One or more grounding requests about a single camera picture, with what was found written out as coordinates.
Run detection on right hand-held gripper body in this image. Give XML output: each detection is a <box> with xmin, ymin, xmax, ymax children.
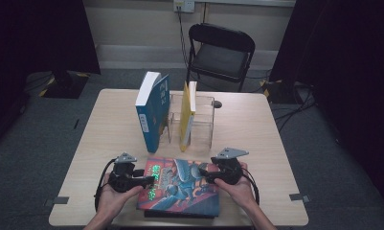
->
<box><xmin>210</xmin><ymin>147</ymin><xmax>250</xmax><ymax>186</ymax></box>

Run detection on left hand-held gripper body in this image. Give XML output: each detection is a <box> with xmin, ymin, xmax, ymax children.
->
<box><xmin>107</xmin><ymin>151</ymin><xmax>140</xmax><ymax>194</ymax></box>

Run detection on red illustrated book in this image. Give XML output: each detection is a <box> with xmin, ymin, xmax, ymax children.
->
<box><xmin>135</xmin><ymin>155</ymin><xmax>221</xmax><ymax>219</ymax></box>

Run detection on black book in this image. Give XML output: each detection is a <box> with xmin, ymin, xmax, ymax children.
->
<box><xmin>143</xmin><ymin>209</ymin><xmax>220</xmax><ymax>220</ymax></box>

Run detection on clear acrylic book rack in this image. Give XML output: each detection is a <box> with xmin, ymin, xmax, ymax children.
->
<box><xmin>162</xmin><ymin>93</ymin><xmax>216</xmax><ymax>150</ymax></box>

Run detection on yellow book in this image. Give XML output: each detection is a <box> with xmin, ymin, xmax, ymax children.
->
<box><xmin>178</xmin><ymin>80</ymin><xmax>198</xmax><ymax>153</ymax></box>

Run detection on thick blue book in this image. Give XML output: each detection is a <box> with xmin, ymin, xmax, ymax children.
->
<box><xmin>134</xmin><ymin>71</ymin><xmax>171</xmax><ymax>154</ymax></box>

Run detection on person's left hand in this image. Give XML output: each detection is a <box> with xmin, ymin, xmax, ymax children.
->
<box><xmin>96</xmin><ymin>173</ymin><xmax>145</xmax><ymax>222</ymax></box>

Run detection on person's right hand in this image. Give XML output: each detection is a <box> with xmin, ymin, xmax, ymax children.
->
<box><xmin>214</xmin><ymin>161</ymin><xmax>257</xmax><ymax>209</ymax></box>

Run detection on grey tape strip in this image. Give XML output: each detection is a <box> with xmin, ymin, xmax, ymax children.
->
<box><xmin>289</xmin><ymin>193</ymin><xmax>311</xmax><ymax>204</ymax></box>
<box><xmin>44</xmin><ymin>195</ymin><xmax>70</xmax><ymax>207</ymax></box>

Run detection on black stand base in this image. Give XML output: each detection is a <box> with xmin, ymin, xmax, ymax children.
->
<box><xmin>262</xmin><ymin>80</ymin><xmax>297</xmax><ymax>105</ymax></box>
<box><xmin>41</xmin><ymin>70</ymin><xmax>90</xmax><ymax>100</ymax></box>

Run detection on black folding chair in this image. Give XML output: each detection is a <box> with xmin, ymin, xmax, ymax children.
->
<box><xmin>185</xmin><ymin>22</ymin><xmax>257</xmax><ymax>93</ymax></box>

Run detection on black curtain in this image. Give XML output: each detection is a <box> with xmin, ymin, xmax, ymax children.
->
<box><xmin>0</xmin><ymin>0</ymin><xmax>102</xmax><ymax>151</ymax></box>
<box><xmin>269</xmin><ymin>0</ymin><xmax>384</xmax><ymax>213</ymax></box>

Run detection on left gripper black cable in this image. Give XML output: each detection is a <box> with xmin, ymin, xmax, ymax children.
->
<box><xmin>94</xmin><ymin>158</ymin><xmax>118</xmax><ymax>213</ymax></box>

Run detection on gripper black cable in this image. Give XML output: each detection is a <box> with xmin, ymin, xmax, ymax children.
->
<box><xmin>94</xmin><ymin>158</ymin><xmax>118</xmax><ymax>213</ymax></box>
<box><xmin>241</xmin><ymin>167</ymin><xmax>261</xmax><ymax>206</ymax></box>

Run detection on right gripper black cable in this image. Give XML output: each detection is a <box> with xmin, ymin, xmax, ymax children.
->
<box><xmin>241</xmin><ymin>167</ymin><xmax>261</xmax><ymax>206</ymax></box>

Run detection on black floor cables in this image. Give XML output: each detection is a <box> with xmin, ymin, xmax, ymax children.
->
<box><xmin>272</xmin><ymin>80</ymin><xmax>317</xmax><ymax>132</ymax></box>

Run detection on black power cable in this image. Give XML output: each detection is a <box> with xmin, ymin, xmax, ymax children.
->
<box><xmin>176</xmin><ymin>6</ymin><xmax>191</xmax><ymax>70</ymax></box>

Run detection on white wall socket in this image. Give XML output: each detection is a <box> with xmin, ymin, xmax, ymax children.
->
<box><xmin>172</xmin><ymin>0</ymin><xmax>196</xmax><ymax>14</ymax></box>

